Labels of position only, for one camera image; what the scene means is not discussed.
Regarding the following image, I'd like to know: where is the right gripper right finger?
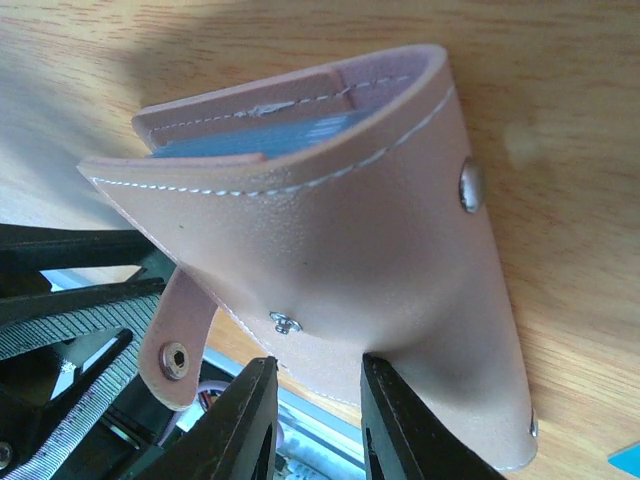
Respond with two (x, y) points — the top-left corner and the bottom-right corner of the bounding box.
(360, 354), (503, 480)

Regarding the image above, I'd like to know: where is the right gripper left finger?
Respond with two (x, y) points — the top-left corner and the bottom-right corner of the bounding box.
(138, 357), (278, 480)

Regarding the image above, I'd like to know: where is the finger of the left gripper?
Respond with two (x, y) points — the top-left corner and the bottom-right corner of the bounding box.
(0, 292), (166, 480)
(1, 224), (170, 299)

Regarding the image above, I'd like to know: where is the pink leather card holder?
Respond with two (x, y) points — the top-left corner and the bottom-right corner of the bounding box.
(79, 44), (537, 471)

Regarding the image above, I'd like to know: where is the teal card left middle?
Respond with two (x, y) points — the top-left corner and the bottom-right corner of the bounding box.
(608, 443), (640, 478)

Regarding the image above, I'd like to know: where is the aluminium rail frame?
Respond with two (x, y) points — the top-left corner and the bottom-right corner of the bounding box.
(199, 344), (366, 480)

